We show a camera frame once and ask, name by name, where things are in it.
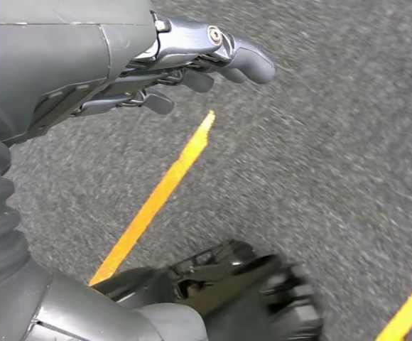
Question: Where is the yellow floor tape outline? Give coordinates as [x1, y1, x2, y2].
[88, 110, 412, 341]

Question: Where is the black robot foot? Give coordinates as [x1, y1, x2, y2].
[92, 239, 324, 341]

